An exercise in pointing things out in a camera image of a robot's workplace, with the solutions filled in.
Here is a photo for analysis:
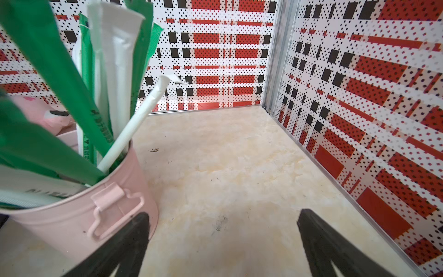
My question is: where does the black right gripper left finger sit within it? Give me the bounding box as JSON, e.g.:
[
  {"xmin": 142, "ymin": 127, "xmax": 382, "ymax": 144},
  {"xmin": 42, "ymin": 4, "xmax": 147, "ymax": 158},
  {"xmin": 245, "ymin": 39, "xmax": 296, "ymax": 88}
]
[{"xmin": 65, "ymin": 212, "xmax": 150, "ymax": 277}]

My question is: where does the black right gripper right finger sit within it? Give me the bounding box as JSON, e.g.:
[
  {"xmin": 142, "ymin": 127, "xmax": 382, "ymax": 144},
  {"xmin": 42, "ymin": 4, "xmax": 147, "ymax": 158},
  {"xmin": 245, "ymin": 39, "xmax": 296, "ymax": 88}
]
[{"xmin": 297, "ymin": 209, "xmax": 393, "ymax": 277}]

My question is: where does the pink metal straw bucket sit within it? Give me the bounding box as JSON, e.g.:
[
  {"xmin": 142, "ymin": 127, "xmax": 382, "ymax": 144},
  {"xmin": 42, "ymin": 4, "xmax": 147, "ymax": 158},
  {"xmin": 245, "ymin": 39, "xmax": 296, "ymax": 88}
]
[{"xmin": 1, "ymin": 145, "xmax": 159, "ymax": 263}]

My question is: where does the pink plush toy red dress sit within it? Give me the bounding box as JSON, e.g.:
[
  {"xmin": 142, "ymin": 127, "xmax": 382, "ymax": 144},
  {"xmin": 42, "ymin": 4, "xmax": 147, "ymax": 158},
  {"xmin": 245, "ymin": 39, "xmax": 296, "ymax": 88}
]
[{"xmin": 10, "ymin": 96, "xmax": 76, "ymax": 136}]

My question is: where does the wide white wrapped straw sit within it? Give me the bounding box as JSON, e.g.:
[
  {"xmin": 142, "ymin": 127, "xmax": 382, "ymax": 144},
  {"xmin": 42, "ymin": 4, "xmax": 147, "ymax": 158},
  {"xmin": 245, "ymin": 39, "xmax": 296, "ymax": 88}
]
[{"xmin": 87, "ymin": 1, "xmax": 145, "ymax": 139}]

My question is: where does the green wrapped straw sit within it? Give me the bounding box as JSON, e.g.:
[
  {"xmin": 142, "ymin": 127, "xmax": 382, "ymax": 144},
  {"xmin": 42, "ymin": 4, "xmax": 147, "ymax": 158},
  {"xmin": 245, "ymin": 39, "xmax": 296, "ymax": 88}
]
[{"xmin": 1, "ymin": 1, "xmax": 114, "ymax": 155}]

